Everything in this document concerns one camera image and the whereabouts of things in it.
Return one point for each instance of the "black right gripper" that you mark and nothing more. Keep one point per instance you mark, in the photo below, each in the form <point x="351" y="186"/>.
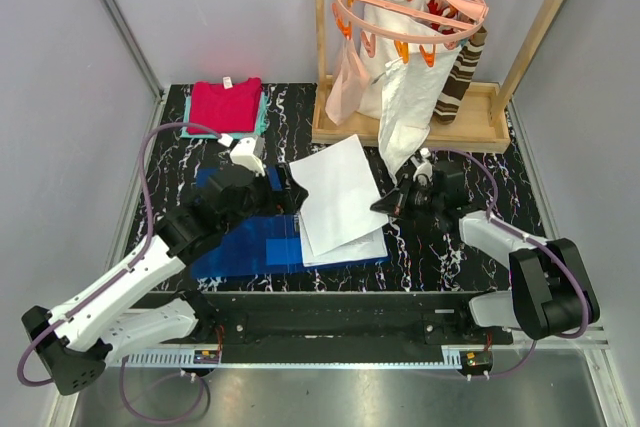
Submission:
<point x="392" y="204"/>

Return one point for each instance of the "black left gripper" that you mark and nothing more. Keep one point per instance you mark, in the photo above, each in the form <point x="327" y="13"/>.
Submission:
<point x="277" y="201"/>

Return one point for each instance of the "printed text document sheets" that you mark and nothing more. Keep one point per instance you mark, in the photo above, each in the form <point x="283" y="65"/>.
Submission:
<point x="370" y="247"/>

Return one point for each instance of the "white paper stack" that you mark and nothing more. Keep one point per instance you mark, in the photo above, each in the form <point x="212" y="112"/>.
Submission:
<point x="341" y="189"/>

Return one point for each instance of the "blue file folder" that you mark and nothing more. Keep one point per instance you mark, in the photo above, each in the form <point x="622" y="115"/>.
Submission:
<point x="260" y="245"/>

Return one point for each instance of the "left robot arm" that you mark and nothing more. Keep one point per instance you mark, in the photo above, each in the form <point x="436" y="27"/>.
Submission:
<point x="72" y="343"/>

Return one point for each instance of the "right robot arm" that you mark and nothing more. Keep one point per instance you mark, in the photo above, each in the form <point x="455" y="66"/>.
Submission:
<point x="551" y="293"/>

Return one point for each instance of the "teal shirt folded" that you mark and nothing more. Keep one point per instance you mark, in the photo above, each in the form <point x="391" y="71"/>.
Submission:
<point x="260" y="126"/>

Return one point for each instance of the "brown striped sock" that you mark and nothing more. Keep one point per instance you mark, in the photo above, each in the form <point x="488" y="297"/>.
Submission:
<point x="460" y="77"/>

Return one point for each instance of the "pink shirt folded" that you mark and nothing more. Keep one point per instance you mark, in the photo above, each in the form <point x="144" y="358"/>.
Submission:
<point x="226" y="110"/>

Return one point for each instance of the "pale pink hanging cloth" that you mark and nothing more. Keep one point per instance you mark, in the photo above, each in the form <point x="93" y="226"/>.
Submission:
<point x="350" y="80"/>

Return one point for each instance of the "large white hanging towel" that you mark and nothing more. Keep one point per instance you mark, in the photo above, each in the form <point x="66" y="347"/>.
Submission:
<point x="385" y="52"/>

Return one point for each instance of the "pink round clip hanger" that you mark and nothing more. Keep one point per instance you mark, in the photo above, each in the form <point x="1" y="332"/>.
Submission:
<point x="451" y="20"/>

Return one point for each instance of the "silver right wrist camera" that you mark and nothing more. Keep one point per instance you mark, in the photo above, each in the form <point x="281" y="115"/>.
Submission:
<point x="423" y="167"/>

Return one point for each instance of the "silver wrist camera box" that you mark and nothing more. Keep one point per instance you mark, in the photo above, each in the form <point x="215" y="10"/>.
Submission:
<point x="247" y="153"/>

